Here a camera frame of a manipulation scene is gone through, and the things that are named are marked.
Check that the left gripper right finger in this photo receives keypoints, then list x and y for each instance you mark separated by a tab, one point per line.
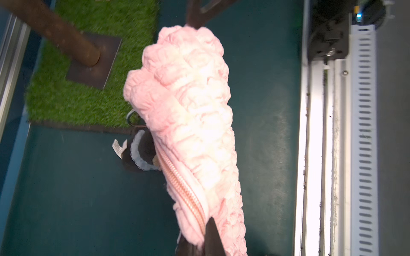
213	244

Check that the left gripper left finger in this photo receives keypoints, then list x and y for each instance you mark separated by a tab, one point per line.
185	248

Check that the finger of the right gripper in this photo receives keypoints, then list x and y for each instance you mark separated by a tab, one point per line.
194	13
214	8

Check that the pink puffy bag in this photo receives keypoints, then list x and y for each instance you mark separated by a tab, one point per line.
182	94

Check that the black penguin plush charm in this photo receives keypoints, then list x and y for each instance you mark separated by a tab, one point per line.
138	153

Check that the pink cherry blossom tree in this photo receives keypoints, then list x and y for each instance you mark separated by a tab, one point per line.
45	22

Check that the green artificial grass mat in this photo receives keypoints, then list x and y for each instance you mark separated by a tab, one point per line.
51	98

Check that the brown tree base plate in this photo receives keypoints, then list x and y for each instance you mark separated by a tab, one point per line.
97	73

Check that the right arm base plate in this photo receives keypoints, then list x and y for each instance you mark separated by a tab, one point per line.
330	29

